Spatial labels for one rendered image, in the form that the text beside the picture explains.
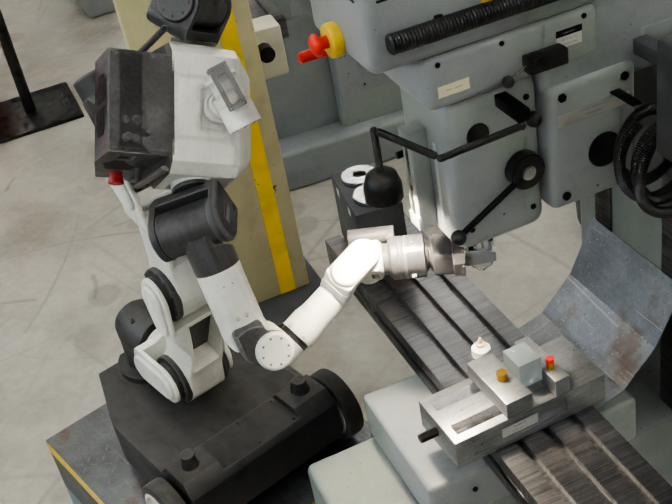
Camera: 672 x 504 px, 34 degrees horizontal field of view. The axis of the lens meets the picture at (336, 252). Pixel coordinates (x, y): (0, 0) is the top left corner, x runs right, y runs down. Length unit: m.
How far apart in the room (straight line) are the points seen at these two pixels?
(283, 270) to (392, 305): 1.59
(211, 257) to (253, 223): 1.95
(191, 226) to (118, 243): 2.80
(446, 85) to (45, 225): 3.52
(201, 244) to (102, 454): 1.26
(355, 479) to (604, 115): 0.98
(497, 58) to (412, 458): 0.89
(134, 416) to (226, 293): 1.00
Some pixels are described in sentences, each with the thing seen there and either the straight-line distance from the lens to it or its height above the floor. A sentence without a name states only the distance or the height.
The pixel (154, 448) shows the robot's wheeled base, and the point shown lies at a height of 0.57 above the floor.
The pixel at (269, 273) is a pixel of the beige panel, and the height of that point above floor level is 0.14.
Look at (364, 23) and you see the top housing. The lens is 1.73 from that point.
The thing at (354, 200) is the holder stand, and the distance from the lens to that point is 2.64.
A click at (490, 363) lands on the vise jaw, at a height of 1.02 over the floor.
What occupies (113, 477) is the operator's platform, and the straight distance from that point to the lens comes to 3.13.
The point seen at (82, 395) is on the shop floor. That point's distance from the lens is 4.09.
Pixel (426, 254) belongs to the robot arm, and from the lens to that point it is 2.17.
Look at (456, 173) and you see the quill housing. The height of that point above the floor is 1.49.
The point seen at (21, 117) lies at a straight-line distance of 6.23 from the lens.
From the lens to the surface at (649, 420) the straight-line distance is 2.56.
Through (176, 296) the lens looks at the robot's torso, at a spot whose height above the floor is 1.04.
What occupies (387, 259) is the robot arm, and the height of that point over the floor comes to 1.25.
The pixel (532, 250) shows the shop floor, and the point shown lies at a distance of 4.30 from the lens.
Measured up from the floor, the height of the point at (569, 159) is 1.44.
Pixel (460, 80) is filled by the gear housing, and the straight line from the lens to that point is 1.85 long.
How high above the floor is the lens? 2.50
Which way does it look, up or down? 34 degrees down
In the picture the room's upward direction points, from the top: 11 degrees counter-clockwise
